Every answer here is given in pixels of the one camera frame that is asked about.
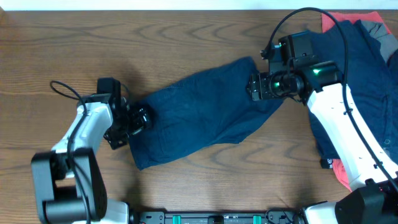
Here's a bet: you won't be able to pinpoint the black cable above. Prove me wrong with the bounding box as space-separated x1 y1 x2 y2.
264 7 398 190
49 80 93 224

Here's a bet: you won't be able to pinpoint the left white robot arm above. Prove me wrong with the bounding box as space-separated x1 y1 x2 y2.
30 93 151 223

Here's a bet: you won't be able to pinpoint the right black cable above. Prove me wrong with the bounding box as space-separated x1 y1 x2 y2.
264 7 398 190

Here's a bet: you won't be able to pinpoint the navy blue shorts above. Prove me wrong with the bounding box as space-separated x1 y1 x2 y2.
129 57 283 170

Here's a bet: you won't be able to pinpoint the grey garment on pile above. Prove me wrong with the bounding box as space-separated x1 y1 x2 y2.
361 21 397 62

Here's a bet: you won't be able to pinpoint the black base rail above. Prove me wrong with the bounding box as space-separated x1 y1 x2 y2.
128 208 306 224

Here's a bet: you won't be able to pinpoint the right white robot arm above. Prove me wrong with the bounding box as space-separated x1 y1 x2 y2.
247 61 397 223

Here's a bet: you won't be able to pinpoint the red garment on pile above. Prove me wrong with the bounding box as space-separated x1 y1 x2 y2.
321 11 392 190

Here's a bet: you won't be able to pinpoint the left black cable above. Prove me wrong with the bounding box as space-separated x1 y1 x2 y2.
49 80 93 224

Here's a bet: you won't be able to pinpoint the navy garment on pile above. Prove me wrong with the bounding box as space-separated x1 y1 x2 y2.
306 19 398 159

